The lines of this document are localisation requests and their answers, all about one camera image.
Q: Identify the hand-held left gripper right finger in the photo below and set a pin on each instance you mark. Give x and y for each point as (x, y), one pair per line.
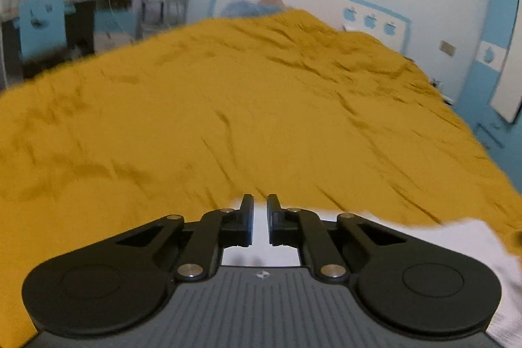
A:
(270, 221)

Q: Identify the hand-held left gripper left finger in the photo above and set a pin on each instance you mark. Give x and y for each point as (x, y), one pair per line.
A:
(248, 221)

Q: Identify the white garment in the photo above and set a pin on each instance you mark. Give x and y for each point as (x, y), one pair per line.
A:
(469, 242)

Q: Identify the yellow quilted blanket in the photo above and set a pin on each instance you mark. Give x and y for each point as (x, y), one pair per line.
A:
(204, 119)

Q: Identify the blue pillow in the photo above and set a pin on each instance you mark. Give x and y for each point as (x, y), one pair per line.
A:
(248, 7)

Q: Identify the grey metal rack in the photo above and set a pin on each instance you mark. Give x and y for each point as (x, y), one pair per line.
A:
(163, 7)

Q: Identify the cluttered desk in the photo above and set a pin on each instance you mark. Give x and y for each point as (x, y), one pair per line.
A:
(110, 17)

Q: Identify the blue chair with cutouts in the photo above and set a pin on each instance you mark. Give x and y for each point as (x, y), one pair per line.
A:
(40, 30)

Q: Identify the blue and white wardrobe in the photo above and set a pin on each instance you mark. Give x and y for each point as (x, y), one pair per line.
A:
(493, 46)

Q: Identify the wall switch plate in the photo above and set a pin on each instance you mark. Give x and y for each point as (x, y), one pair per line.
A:
(448, 48)

